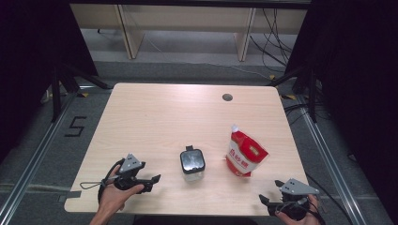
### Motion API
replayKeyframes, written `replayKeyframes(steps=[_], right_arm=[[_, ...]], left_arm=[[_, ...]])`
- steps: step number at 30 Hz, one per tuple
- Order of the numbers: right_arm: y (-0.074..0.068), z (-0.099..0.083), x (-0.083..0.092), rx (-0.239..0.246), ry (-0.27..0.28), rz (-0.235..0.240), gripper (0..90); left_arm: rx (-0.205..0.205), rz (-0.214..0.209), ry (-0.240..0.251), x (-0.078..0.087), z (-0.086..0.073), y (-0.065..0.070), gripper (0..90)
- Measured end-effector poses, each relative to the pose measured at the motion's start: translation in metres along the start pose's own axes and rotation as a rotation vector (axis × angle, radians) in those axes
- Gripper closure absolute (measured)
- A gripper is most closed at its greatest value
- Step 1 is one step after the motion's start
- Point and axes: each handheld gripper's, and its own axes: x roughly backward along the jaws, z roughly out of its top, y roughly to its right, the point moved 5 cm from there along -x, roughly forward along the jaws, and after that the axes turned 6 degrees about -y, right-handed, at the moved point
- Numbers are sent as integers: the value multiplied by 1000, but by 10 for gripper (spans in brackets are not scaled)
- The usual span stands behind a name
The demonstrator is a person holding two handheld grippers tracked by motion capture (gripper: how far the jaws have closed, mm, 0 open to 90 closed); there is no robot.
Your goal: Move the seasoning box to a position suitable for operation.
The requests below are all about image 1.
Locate light wooden desk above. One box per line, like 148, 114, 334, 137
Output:
69, 3, 309, 62

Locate long black floor cable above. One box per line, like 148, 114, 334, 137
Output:
304, 172, 355, 225

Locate aluminium floor rail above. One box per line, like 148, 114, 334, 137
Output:
296, 93, 364, 225
0, 88, 80, 225

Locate red and white sugar bag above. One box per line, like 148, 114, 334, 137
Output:
224, 124, 269, 178

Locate person's right hand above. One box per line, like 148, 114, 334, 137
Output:
275, 195, 324, 225

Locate black floor cables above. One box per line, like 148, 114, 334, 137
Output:
283, 101, 331, 127

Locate person's left hand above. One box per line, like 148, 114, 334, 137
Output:
98, 165, 145, 214

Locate black metal stand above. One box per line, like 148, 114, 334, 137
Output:
49, 62, 113, 124
266, 65, 319, 124

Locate black wrist strap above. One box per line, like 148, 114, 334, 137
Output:
308, 195, 327, 225
97, 157, 126, 204

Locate black curtain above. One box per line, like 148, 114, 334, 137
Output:
285, 0, 398, 218
0, 0, 99, 165

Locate thin grey cord loop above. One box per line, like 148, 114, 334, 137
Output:
79, 180, 108, 190

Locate grey tape strip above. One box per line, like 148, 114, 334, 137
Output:
57, 190, 83, 203

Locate bundle of black cables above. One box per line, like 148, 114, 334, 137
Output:
249, 7, 296, 73

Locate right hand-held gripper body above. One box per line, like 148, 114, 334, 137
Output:
276, 177, 320, 219

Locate glass jar with black lid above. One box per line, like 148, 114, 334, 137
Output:
179, 144, 207, 183

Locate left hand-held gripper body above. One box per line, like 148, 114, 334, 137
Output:
113, 153, 146, 191

